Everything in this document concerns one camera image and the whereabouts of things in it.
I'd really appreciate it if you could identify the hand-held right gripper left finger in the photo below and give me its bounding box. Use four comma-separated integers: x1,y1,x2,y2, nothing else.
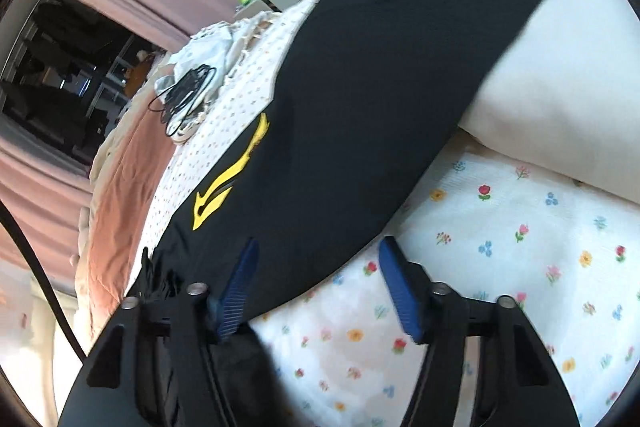
57,238,262,427

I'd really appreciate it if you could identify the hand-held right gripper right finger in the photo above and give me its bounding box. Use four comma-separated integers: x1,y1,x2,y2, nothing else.
378,236,582,427

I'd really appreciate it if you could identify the black garment with yellow print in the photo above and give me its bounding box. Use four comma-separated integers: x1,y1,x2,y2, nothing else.
132,0,567,328

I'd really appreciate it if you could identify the white floral blanket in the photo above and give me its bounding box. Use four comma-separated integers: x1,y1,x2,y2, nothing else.
247,127,640,427

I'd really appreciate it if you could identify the brown quilted blanket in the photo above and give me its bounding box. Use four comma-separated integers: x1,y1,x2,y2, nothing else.
75,52,176,343

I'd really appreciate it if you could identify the white small-dotted bedsheet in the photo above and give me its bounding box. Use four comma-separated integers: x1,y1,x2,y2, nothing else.
140,0,321,253

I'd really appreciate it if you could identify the brown plush toy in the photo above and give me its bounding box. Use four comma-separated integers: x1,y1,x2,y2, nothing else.
124,51,152,94

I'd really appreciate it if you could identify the dark window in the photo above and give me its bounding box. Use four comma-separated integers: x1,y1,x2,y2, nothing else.
0,0,156,158

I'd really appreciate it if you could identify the cream pillow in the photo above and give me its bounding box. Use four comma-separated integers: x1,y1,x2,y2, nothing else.
402,0,640,208

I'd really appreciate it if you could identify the black cable bundle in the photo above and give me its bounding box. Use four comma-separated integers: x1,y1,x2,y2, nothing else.
147,64,218,138

